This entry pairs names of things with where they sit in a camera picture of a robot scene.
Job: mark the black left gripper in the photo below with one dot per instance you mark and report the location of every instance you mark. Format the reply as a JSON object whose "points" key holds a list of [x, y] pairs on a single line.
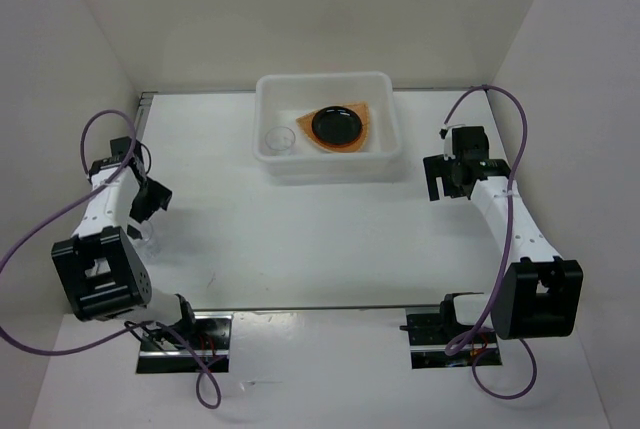
{"points": [[159, 197]]}

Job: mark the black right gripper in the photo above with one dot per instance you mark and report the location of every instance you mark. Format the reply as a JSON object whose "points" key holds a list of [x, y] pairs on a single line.
{"points": [[436, 166]]}

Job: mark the clear plastic cup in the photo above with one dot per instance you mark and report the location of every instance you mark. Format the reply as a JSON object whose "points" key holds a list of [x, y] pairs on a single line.
{"points": [[280, 141], [144, 240]]}

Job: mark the black round plate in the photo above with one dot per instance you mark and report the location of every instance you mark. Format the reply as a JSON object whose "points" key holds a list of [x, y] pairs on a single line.
{"points": [[336, 125]]}

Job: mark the tan woven triangular plate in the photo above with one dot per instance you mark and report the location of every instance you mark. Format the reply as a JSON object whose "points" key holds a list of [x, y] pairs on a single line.
{"points": [[361, 108]]}

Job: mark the orange plastic plate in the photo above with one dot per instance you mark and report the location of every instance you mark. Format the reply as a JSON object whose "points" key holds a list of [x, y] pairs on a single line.
{"points": [[352, 147]]}

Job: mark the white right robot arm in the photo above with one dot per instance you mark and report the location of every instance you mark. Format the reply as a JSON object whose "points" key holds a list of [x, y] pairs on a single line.
{"points": [[539, 290]]}

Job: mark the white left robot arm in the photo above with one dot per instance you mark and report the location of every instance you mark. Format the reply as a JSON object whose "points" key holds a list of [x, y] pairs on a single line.
{"points": [[101, 271]]}

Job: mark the translucent white plastic bin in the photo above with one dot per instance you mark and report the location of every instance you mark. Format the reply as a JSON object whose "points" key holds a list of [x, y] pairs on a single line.
{"points": [[281, 99]]}

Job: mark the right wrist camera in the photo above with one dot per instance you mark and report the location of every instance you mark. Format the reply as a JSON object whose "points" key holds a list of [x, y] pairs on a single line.
{"points": [[446, 134]]}

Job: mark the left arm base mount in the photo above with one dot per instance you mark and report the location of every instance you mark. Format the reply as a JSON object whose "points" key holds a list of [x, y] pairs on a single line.
{"points": [[161, 353]]}

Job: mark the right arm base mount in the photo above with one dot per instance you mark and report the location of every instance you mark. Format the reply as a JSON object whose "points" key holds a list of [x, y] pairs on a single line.
{"points": [[428, 333]]}

